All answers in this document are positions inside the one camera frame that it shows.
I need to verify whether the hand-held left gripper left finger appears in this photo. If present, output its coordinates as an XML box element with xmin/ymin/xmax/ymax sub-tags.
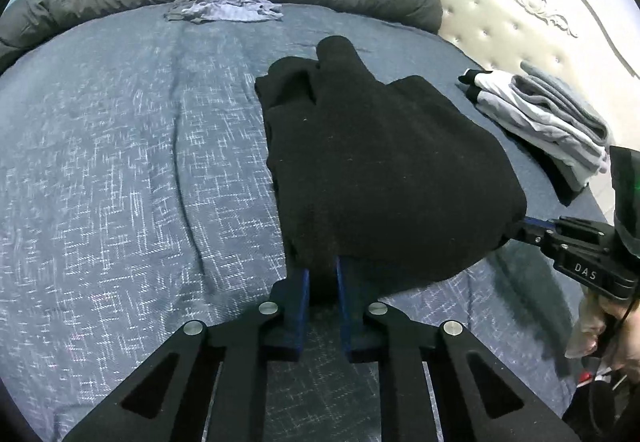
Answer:
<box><xmin>62</xmin><ymin>267</ymin><xmax>311</xmax><ymax>442</ymax></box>

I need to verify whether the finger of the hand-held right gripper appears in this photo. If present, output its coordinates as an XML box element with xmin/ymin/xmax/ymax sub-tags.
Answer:
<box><xmin>520</xmin><ymin>217</ymin><xmax>558</xmax><ymax>235</ymax></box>
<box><xmin>506</xmin><ymin>226</ymin><xmax>551</xmax><ymax>247</ymax></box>

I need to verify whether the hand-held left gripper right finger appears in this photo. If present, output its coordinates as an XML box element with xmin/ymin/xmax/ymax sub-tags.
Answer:
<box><xmin>334</xmin><ymin>254</ymin><xmax>581</xmax><ymax>442</ymax></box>

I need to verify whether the black sweater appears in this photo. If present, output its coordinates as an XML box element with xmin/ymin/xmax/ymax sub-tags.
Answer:
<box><xmin>255</xmin><ymin>35</ymin><xmax>528</xmax><ymax>297</ymax></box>

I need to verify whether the person's right forearm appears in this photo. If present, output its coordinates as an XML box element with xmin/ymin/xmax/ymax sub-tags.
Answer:
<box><xmin>562</xmin><ymin>302</ymin><xmax>640</xmax><ymax>442</ymax></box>

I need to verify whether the person's right hand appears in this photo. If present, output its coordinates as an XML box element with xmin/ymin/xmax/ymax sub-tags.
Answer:
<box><xmin>565</xmin><ymin>292</ymin><xmax>618</xmax><ymax>360</ymax></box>

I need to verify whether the grey folded garment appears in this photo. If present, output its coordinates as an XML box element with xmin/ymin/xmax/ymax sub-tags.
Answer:
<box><xmin>512</xmin><ymin>62</ymin><xmax>610</xmax><ymax>147</ymax></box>

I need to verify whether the cream tufted headboard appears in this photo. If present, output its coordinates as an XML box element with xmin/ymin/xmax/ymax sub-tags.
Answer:
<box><xmin>395</xmin><ymin>0</ymin><xmax>640</xmax><ymax>153</ymax></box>

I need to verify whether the bed with blue-grey sheet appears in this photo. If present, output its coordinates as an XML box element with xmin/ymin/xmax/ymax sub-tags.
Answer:
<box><xmin>0</xmin><ymin>2</ymin><xmax>606</xmax><ymax>433</ymax></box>

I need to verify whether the small blue-grey garment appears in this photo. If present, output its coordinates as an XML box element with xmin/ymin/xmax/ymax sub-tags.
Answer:
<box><xmin>164</xmin><ymin>0</ymin><xmax>284</xmax><ymax>25</ymax></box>

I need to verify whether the black cable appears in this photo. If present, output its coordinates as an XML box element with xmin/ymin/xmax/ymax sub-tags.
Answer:
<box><xmin>587</xmin><ymin>302</ymin><xmax>638</xmax><ymax>428</ymax></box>

